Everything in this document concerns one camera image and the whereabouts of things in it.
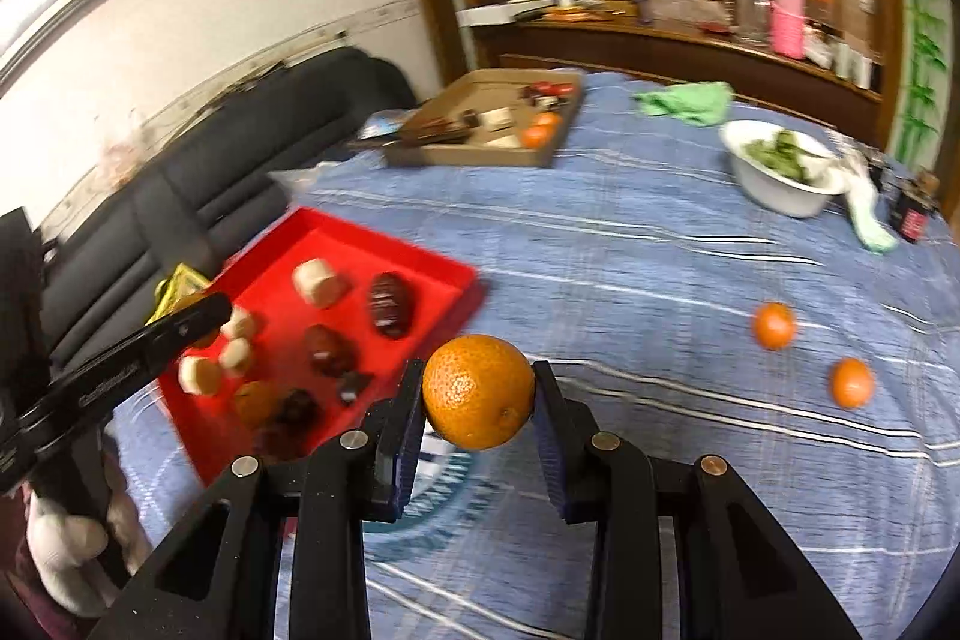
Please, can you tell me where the white gloved left hand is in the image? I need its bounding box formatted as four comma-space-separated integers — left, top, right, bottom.
23, 453, 153, 619

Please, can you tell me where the black red jar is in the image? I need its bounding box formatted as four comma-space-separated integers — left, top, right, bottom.
890, 169, 939, 244

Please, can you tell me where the large wrinkled red date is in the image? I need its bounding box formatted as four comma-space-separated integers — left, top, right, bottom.
368, 271, 413, 339

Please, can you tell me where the beige sugarcane chunk back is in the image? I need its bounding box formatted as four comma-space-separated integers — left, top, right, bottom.
291, 259, 348, 308

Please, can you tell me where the wooden sideboard counter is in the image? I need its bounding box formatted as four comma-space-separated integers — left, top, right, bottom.
457, 8, 892, 146

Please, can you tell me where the round beige sugarcane chunk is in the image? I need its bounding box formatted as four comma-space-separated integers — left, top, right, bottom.
178, 356, 223, 396

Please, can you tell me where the small orange mandarin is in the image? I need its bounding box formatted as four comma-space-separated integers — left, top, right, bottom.
830, 357, 875, 409

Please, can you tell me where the smooth brown date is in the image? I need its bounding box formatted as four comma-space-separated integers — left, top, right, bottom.
302, 325, 358, 378

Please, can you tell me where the black leather sofa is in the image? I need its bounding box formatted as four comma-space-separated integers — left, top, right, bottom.
41, 47, 416, 374

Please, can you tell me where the cardboard box tray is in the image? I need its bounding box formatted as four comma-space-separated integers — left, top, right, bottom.
382, 68, 586, 167

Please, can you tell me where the dark plum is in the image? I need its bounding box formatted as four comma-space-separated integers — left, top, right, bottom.
337, 370, 373, 406
274, 388, 322, 435

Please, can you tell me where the white bowl with greens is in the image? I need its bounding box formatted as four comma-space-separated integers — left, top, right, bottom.
719, 120, 848, 220

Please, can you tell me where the white towel green edge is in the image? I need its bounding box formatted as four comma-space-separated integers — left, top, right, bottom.
828, 130, 898, 253

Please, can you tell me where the beige sugarcane chunk front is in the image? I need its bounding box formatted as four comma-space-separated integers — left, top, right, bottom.
218, 338, 254, 378

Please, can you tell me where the red tray box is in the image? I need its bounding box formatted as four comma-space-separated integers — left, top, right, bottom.
160, 208, 483, 486

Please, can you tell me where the pink thermos bottle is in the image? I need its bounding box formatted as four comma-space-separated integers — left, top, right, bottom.
771, 0, 805, 60

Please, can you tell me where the blue plaid tablecloth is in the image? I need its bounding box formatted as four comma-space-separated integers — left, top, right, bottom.
110, 68, 960, 640

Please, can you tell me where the green cloth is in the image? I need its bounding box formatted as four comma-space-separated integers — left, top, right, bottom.
635, 81, 734, 127

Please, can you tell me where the glass pitcher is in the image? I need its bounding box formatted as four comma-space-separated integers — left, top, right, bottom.
737, 0, 771, 46

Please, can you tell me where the yellow paper bag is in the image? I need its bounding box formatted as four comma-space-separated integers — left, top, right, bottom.
146, 263, 210, 325

